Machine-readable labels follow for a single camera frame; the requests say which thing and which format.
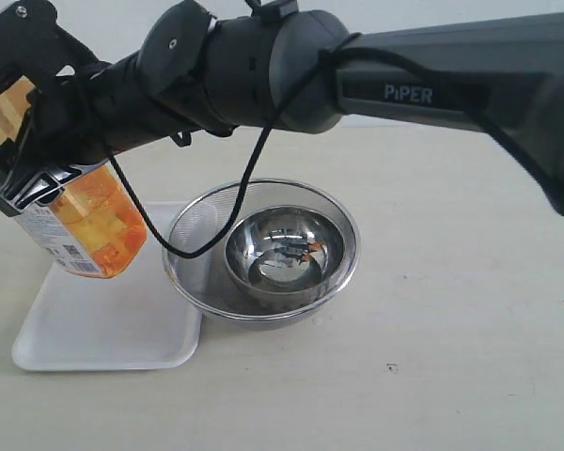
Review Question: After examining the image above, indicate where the orange pump soap bottle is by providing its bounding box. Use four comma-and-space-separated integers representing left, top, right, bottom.
0, 78, 147, 279

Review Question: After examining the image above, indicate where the small stainless steel bowl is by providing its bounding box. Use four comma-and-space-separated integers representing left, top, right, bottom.
225, 206, 355, 313

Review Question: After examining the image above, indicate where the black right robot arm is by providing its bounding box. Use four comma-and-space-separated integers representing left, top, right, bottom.
0, 1, 564, 217

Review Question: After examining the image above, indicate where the steel mesh strainer basket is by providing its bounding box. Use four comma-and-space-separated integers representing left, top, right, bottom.
163, 179, 361, 331

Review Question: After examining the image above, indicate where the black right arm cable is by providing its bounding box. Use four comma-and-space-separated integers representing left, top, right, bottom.
65, 0, 564, 258

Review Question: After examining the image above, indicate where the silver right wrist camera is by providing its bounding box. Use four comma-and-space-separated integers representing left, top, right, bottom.
0, 0, 99, 94

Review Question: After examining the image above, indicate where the white rectangular plastic tray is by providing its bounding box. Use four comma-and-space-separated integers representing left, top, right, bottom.
10, 201, 219, 373

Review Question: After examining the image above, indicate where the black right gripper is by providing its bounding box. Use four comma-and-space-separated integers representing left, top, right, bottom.
0, 61, 113, 217

